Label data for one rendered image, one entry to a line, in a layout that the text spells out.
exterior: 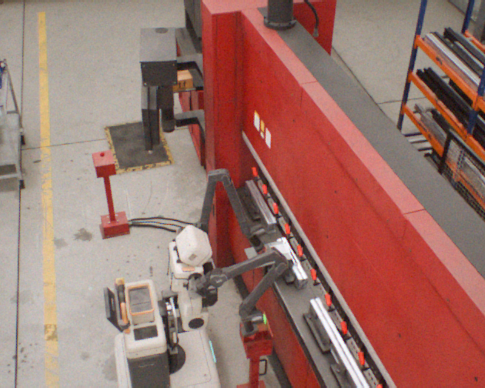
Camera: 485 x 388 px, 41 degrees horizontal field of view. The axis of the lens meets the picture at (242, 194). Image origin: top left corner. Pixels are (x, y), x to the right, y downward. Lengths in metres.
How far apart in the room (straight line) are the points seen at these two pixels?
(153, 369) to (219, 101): 1.81
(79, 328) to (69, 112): 3.13
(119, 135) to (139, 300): 3.28
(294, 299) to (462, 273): 1.86
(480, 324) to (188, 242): 1.92
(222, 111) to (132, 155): 2.46
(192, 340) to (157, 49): 2.03
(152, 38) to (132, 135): 2.57
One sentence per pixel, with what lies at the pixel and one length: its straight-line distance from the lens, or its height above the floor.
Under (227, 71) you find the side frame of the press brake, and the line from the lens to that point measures 4.33.
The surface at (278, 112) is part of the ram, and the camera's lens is 3.82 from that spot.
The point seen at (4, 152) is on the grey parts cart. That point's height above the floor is 0.33.
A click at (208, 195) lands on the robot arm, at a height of 1.47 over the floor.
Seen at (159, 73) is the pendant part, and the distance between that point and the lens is 4.40.
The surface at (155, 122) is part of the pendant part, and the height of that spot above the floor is 1.47.
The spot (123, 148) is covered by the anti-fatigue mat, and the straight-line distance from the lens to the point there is 6.90.
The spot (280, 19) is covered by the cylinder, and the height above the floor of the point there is 2.36.
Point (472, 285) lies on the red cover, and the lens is 2.42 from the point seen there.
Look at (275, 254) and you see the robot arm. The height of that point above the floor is 1.41.
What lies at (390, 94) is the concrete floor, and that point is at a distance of 7.99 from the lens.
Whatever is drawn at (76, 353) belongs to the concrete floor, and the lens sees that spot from 5.08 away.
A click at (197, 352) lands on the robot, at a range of 4.61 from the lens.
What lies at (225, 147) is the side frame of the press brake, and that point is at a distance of 4.65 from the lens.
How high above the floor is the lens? 3.98
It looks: 40 degrees down
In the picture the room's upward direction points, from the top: 1 degrees clockwise
